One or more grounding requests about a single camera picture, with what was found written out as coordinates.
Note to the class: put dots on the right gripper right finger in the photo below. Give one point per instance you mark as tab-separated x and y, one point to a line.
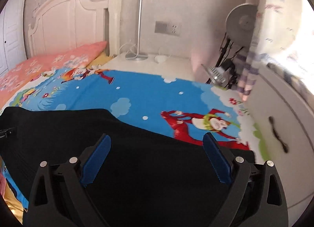
255	197

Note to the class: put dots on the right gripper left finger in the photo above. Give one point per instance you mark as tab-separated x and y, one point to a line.
58	195

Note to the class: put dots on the black pants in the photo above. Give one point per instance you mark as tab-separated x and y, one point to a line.
146	179

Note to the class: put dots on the white drawer cabinet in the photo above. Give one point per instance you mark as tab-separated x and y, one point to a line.
272	96

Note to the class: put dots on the blue cartoon bed sheet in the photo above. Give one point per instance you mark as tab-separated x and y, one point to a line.
146	101

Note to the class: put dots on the silver ribbed lamp head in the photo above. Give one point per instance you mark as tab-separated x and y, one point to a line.
216	75

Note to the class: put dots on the pink floral quilt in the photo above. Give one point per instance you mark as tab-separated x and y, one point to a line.
36	66

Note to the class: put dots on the white nightstand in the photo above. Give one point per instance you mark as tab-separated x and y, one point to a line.
172	67

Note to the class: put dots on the silver floor lamp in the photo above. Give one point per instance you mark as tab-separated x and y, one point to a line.
138	55

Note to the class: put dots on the white wardrobe doors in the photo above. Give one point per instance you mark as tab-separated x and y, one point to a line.
13	49

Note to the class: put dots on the grey electric fan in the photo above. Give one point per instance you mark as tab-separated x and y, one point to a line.
239	27

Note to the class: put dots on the white wooden headboard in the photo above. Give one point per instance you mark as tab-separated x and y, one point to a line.
63	25

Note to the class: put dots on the black drawer handle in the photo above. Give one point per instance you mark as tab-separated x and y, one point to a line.
277	136

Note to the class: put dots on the grey wall socket panel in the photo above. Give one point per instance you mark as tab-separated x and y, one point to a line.
167	28

